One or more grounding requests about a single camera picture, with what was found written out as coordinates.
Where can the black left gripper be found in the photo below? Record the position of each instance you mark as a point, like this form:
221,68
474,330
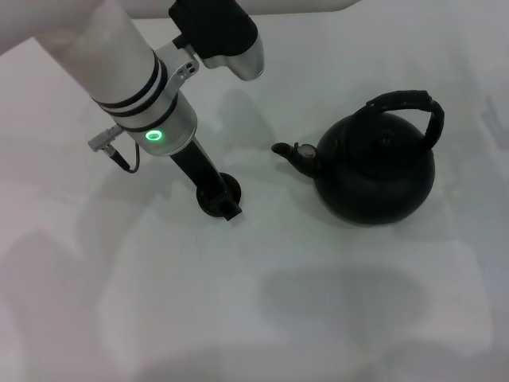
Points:
196,167

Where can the small black teacup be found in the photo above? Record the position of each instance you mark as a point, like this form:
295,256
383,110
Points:
234,187

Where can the black round teapot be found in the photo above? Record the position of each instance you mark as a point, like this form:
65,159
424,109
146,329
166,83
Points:
374,179

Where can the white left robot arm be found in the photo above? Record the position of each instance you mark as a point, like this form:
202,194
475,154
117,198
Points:
119,59

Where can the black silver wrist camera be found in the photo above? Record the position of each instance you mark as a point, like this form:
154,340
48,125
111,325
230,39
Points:
214,28

